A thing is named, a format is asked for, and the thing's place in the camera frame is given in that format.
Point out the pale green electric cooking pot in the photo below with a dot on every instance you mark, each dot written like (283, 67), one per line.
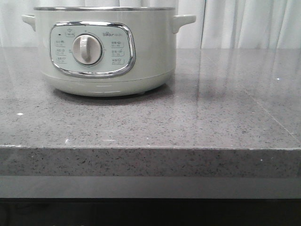
(107, 51)

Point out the white curtain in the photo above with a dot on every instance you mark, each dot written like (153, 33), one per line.
(219, 23)

